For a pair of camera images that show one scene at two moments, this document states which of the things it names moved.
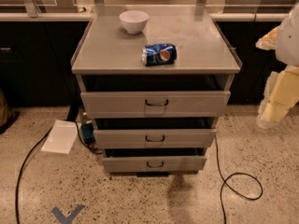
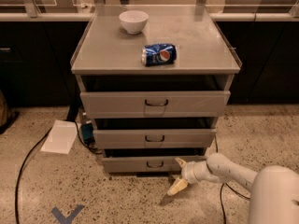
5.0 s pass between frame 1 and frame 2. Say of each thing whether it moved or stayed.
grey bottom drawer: stayed
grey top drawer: stayed
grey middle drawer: stayed
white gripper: moved
